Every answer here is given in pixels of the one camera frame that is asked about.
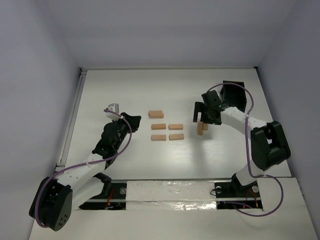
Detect wooden block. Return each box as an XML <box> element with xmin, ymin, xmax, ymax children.
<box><xmin>202</xmin><ymin>123</ymin><xmax>208</xmax><ymax>131</ymax></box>
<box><xmin>151</xmin><ymin>123</ymin><xmax>167</xmax><ymax>130</ymax></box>
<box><xmin>151</xmin><ymin>134</ymin><xmax>167</xmax><ymax>141</ymax></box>
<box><xmin>197</xmin><ymin>121</ymin><xmax>203</xmax><ymax>136</ymax></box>
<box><xmin>148</xmin><ymin>110</ymin><xmax>164</xmax><ymax>119</ymax></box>
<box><xmin>168</xmin><ymin>124</ymin><xmax>184</xmax><ymax>130</ymax></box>
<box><xmin>169</xmin><ymin>133</ymin><xmax>185</xmax><ymax>141</ymax></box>

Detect black plastic bin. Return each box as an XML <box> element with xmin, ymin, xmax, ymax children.
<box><xmin>220</xmin><ymin>80</ymin><xmax>247</xmax><ymax>112</ymax></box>

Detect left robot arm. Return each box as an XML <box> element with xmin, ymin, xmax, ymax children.
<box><xmin>29</xmin><ymin>108</ymin><xmax>142</xmax><ymax>232</ymax></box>

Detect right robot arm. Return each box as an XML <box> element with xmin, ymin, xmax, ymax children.
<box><xmin>193</xmin><ymin>90</ymin><xmax>291</xmax><ymax>190</ymax></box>

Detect silver tape strip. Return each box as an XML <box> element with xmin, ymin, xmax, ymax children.
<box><xmin>125</xmin><ymin>180</ymin><xmax>217</xmax><ymax>211</ymax></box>

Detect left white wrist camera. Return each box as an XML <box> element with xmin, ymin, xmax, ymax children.
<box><xmin>103</xmin><ymin>103</ymin><xmax>119</xmax><ymax>120</ymax></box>

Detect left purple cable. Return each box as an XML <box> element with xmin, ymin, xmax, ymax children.
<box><xmin>34</xmin><ymin>107</ymin><xmax>133</xmax><ymax>229</ymax></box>

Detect purple cable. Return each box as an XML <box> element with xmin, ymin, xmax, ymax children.
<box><xmin>34</xmin><ymin>107</ymin><xmax>133</xmax><ymax>229</ymax></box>
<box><xmin>206</xmin><ymin>83</ymin><xmax>285</xmax><ymax>217</ymax></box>

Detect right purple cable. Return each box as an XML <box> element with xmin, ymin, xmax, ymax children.
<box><xmin>206</xmin><ymin>83</ymin><xmax>285</xmax><ymax>217</ymax></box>

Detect aluminium side rail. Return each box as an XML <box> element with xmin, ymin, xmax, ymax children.
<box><xmin>54</xmin><ymin>68</ymin><xmax>88</xmax><ymax>173</ymax></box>

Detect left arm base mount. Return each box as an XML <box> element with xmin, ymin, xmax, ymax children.
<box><xmin>79</xmin><ymin>181</ymin><xmax>127</xmax><ymax>211</ymax></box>

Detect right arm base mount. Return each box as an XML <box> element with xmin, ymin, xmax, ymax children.
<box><xmin>210</xmin><ymin>181</ymin><xmax>263</xmax><ymax>210</ymax></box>

